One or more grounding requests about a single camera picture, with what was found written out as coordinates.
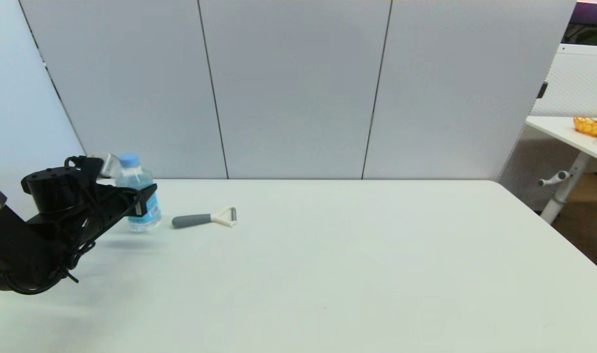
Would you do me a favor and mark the white desk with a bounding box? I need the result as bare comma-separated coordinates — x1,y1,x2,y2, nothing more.
525,115,597,225

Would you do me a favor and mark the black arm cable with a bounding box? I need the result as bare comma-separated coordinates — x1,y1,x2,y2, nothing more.
4,155,90,296

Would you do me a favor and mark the orange basket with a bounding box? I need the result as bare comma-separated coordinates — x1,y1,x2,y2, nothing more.
573,116,597,138

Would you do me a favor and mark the green plant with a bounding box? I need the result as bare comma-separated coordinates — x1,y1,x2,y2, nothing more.
565,27,597,46

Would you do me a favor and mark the grey handled white peeler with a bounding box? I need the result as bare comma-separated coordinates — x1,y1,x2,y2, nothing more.
172,206,238,229

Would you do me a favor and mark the clear bottle blue label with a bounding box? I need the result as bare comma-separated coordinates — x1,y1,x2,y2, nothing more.
114,153,162,233

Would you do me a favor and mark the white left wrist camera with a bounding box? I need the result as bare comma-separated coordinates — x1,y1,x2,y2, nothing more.
88,152,121,179

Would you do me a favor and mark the white desk crank handle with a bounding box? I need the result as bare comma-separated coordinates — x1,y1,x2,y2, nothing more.
538,170,572,187

